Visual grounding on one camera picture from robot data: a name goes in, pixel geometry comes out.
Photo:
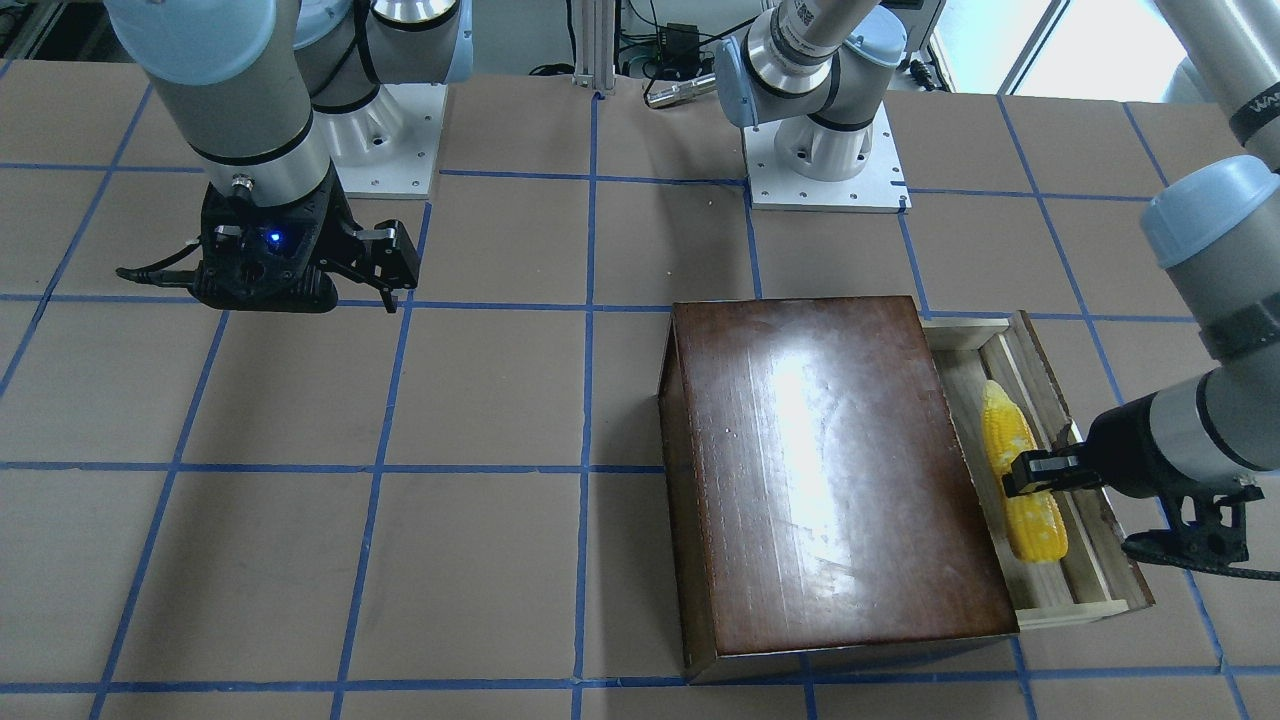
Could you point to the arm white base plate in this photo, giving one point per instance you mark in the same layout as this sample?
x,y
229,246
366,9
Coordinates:
x,y
388,148
796,165

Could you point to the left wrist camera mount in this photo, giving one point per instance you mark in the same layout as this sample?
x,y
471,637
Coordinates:
x,y
1205,532

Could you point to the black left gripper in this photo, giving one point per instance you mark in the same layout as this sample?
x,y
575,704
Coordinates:
x,y
1125,450

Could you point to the light wood drawer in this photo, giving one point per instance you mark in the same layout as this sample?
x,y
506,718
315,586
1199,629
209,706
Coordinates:
x,y
1094,580

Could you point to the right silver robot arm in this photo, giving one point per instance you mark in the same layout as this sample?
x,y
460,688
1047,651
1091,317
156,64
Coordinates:
x,y
280,100

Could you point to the silver flashlight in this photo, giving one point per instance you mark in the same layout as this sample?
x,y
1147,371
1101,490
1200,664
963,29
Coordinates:
x,y
680,92

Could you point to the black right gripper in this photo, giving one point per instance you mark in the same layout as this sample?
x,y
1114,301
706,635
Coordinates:
x,y
338,226

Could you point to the dark brown wooden cabinet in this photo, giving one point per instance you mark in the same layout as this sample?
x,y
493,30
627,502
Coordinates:
x,y
821,508

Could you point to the aluminium frame post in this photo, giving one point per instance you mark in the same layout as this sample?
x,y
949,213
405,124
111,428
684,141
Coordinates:
x,y
595,45

